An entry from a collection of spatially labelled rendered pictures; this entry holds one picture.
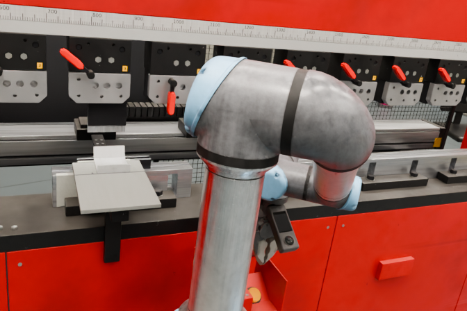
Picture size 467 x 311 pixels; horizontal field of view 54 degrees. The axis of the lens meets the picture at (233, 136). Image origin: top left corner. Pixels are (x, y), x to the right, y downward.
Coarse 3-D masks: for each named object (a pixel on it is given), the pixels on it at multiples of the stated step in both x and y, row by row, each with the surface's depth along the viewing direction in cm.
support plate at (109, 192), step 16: (128, 160) 128; (80, 176) 115; (96, 176) 116; (112, 176) 117; (128, 176) 118; (144, 176) 119; (80, 192) 107; (96, 192) 108; (112, 192) 109; (128, 192) 110; (144, 192) 111; (80, 208) 101; (96, 208) 101; (112, 208) 102; (128, 208) 104; (144, 208) 105
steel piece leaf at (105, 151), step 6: (96, 150) 126; (102, 150) 127; (108, 150) 128; (114, 150) 128; (120, 150) 129; (96, 156) 126; (102, 156) 127; (108, 156) 128; (114, 156) 128; (120, 156) 129
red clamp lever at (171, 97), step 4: (168, 80) 120; (172, 80) 118; (172, 84) 118; (176, 84) 118; (172, 88) 119; (168, 92) 121; (172, 92) 119; (168, 96) 120; (172, 96) 120; (168, 100) 120; (172, 100) 120; (168, 104) 120; (172, 104) 120; (168, 108) 121; (172, 108) 121; (168, 112) 121; (172, 112) 121
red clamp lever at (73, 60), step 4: (60, 52) 106; (64, 52) 106; (68, 52) 106; (64, 56) 106; (68, 56) 106; (72, 56) 107; (68, 60) 107; (72, 60) 107; (76, 60) 107; (80, 60) 109; (72, 64) 108; (76, 64) 108; (80, 64) 108; (80, 68) 108; (84, 68) 109; (88, 72) 109; (92, 72) 109; (88, 76) 109; (92, 76) 110
